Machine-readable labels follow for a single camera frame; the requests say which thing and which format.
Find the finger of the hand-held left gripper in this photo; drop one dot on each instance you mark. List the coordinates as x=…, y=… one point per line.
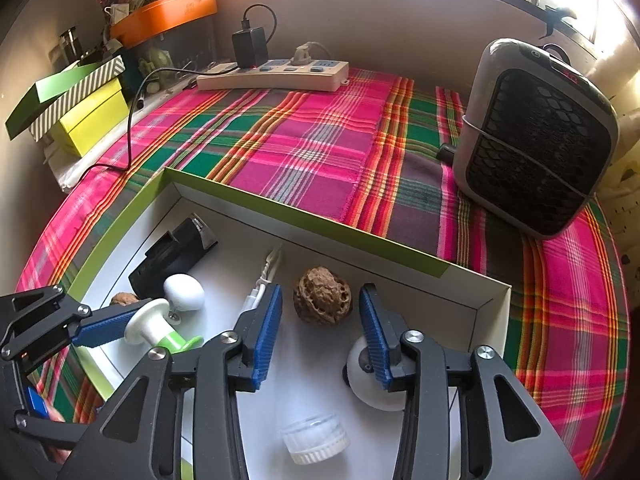
x=39, y=404
x=100, y=331

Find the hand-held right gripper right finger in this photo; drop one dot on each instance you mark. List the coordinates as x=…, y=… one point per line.
x=372, y=340

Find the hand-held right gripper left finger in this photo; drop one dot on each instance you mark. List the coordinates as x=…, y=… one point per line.
x=265, y=340

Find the green cardboard box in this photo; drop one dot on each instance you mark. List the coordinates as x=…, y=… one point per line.
x=400, y=310

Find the brown walnut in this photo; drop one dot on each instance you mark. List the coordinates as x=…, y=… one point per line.
x=127, y=300
x=322, y=296

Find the green and white peg toy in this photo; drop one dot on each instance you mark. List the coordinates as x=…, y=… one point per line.
x=145, y=322

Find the white round toy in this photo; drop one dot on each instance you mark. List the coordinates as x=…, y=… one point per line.
x=365, y=391

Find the black rectangular device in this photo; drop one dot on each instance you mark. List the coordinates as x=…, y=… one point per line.
x=165, y=260

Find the pink and beige toy slice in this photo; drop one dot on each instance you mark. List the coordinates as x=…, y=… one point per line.
x=60, y=417

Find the white plastic knob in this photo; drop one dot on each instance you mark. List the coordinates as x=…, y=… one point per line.
x=186, y=292

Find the white rolled paper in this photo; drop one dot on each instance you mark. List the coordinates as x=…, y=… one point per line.
x=70, y=170

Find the plaid tablecloth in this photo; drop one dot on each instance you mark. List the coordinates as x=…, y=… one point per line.
x=310, y=160

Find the black heater plug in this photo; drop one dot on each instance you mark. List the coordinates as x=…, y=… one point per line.
x=446, y=152

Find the yellow-green box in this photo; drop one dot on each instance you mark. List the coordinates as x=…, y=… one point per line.
x=92, y=120

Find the striped box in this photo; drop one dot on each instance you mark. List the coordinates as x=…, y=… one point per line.
x=75, y=95

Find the green box lid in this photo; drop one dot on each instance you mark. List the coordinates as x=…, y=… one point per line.
x=45, y=95

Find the grey fan heater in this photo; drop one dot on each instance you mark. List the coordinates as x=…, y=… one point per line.
x=535, y=140

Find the beige power strip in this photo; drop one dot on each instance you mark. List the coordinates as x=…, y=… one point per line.
x=270, y=80

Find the dark glass tank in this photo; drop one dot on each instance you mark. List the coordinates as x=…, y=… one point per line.
x=175, y=60

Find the glass jar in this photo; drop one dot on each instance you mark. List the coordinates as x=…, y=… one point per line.
x=72, y=45

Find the white plug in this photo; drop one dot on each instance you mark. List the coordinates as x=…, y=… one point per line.
x=302, y=55

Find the black charger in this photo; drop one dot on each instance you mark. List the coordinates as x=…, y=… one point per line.
x=250, y=47

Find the orange tray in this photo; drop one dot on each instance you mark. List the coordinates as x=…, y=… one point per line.
x=165, y=15

